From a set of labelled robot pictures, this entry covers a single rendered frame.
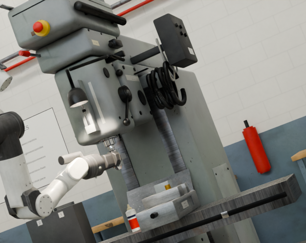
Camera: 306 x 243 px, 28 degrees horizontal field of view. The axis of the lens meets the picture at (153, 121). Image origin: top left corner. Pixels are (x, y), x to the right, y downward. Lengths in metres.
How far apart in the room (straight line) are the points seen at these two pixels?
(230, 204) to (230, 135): 4.41
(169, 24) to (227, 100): 4.06
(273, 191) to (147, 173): 0.80
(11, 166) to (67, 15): 0.62
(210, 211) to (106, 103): 0.57
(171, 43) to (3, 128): 0.90
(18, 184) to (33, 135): 5.46
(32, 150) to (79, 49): 5.17
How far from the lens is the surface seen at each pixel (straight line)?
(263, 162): 6.38
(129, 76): 2.57
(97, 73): 2.35
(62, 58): 2.38
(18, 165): 1.99
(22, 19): 2.37
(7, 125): 1.98
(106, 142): 2.40
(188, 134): 2.70
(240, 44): 6.58
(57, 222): 2.53
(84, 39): 2.34
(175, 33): 2.55
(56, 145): 7.30
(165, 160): 2.73
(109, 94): 2.34
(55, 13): 2.30
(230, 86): 6.57
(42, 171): 7.42
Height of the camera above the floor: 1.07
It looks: 6 degrees up
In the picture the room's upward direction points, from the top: 21 degrees counter-clockwise
